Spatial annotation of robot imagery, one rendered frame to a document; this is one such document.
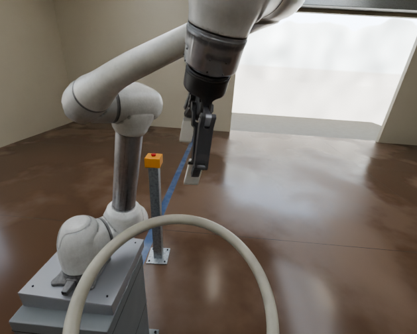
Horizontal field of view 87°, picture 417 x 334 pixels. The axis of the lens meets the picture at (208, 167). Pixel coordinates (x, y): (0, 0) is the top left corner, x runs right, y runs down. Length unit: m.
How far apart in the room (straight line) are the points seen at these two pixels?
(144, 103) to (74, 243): 0.61
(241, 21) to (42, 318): 1.21
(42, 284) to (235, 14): 1.19
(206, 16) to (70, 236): 0.91
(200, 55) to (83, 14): 7.27
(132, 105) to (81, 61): 6.89
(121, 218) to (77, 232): 0.17
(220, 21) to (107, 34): 6.97
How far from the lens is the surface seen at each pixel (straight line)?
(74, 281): 1.16
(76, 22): 7.67
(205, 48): 0.34
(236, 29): 0.33
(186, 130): 0.53
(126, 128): 0.81
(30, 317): 1.27
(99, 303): 1.11
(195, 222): 0.70
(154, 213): 2.02
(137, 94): 0.79
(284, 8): 0.45
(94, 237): 1.06
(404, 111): 8.32
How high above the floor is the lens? 1.74
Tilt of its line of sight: 25 degrees down
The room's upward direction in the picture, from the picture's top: 4 degrees clockwise
